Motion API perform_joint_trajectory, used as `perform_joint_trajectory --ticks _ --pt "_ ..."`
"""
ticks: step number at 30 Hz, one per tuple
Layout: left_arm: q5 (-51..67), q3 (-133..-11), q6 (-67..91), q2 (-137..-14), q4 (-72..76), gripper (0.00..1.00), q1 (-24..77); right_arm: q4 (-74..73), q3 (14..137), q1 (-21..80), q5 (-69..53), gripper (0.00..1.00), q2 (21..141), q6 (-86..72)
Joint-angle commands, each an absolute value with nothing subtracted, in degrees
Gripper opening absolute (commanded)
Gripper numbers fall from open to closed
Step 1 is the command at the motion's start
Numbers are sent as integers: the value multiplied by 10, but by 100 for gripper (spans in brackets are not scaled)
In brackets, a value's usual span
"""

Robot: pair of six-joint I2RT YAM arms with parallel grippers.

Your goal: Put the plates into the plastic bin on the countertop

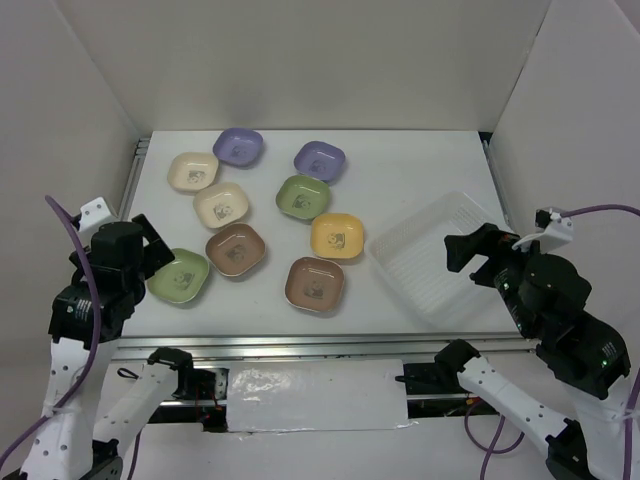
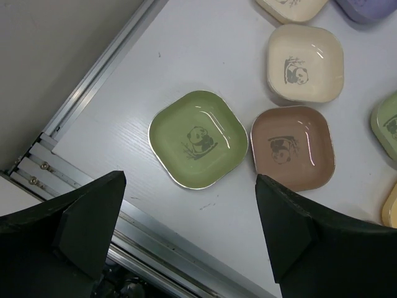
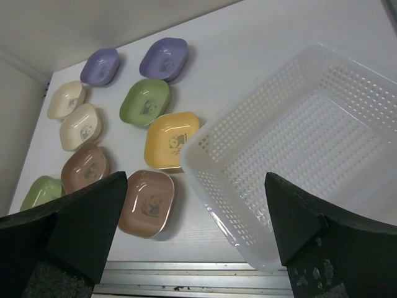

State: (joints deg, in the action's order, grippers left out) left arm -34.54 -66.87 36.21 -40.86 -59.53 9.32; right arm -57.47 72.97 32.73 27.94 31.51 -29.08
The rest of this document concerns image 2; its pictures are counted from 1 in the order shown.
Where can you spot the cream panda plate upper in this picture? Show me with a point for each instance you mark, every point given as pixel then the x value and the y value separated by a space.
pixel 292 11

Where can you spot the purple panda plate left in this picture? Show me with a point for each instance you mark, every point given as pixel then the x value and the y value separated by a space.
pixel 367 11

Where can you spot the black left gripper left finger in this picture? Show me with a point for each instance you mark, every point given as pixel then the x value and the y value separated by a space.
pixel 58 248

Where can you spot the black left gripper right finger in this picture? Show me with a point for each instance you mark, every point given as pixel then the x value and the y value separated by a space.
pixel 315 251

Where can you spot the green panda plate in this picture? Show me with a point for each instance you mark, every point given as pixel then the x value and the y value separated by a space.
pixel 198 139
pixel 383 125

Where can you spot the aluminium table frame rail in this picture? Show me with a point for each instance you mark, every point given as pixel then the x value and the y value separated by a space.
pixel 188 243

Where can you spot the cream panda plate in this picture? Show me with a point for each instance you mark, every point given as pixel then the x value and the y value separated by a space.
pixel 305 64
pixel 292 11

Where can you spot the yellow panda plate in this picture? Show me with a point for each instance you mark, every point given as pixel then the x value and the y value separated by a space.
pixel 388 212

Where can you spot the cream panda plate lower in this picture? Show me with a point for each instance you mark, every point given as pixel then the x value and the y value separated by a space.
pixel 305 64

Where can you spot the brown panda plate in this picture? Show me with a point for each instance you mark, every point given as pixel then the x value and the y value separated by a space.
pixel 293 146

